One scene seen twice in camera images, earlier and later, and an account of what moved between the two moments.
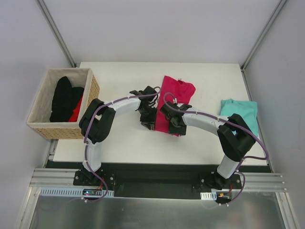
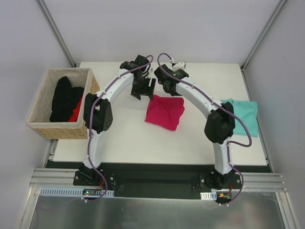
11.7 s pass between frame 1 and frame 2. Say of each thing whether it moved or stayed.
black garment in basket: stayed
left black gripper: moved
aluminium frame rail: stayed
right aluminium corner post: stayed
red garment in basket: stayed
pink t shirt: moved
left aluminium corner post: stayed
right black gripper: moved
